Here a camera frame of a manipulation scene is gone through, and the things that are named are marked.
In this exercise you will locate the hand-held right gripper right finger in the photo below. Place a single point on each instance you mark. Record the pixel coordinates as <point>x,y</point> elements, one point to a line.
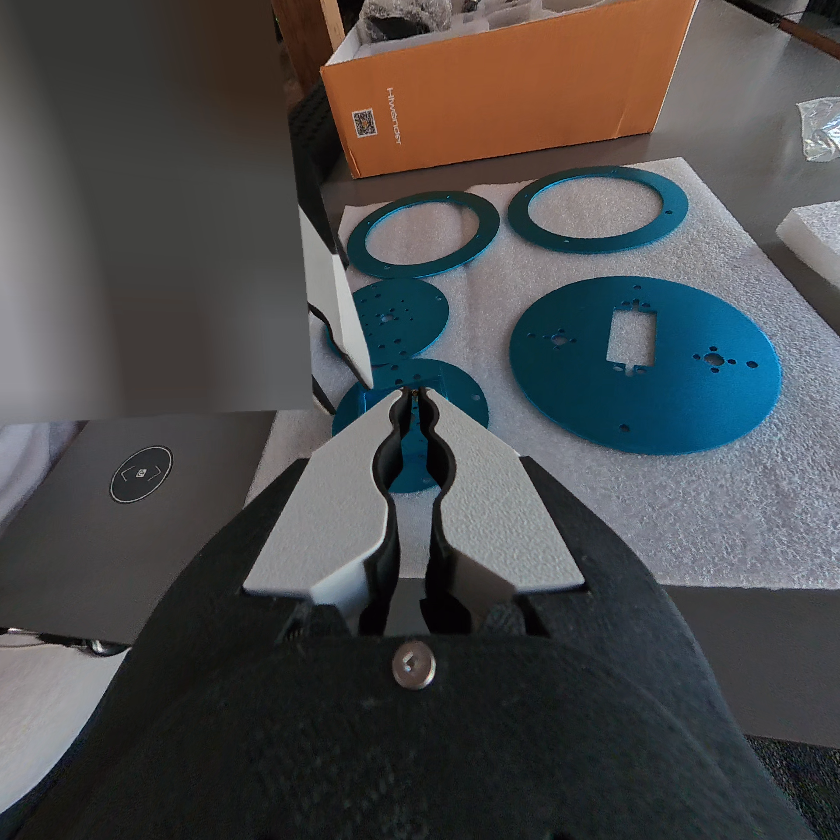
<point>505,525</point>

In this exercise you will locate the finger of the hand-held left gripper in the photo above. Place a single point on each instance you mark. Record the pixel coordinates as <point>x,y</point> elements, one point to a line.
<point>344,315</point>

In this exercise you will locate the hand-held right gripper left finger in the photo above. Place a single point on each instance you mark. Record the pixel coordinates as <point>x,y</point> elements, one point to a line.
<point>315,525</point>

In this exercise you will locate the blue disc with bracket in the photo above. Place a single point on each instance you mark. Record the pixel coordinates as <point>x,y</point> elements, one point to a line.
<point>469,397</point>

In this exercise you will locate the grey desk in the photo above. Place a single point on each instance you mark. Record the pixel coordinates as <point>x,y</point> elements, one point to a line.
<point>735,118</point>

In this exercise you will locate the small blue perforated disc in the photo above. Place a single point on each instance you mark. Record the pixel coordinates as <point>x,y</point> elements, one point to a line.
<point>407,315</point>

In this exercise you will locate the white foam sheet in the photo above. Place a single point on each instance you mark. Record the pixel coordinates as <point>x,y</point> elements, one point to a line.
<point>656,518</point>

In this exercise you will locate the brown wooden furniture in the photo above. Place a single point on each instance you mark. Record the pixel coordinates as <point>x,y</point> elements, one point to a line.
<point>308,33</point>

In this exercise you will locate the large blue disc rectangular cutout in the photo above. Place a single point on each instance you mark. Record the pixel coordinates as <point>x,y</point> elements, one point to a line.
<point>689,407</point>

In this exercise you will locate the orange cardboard box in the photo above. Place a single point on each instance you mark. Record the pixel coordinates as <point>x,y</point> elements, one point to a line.
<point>512,98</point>

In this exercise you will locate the grey laptop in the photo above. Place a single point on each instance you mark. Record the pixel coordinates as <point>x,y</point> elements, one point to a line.
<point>65,558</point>

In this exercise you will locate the white foam insert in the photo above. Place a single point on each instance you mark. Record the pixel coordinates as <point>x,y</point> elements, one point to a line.
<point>512,16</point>

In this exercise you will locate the person's white shirt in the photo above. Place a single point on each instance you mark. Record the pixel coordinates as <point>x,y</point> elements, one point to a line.
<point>39,709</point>

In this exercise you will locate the white foam block round hole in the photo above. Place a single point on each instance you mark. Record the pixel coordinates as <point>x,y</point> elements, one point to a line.
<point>814,243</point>

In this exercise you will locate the clear plastic bag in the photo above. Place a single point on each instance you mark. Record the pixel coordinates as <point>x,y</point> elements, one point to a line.
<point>820,131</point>

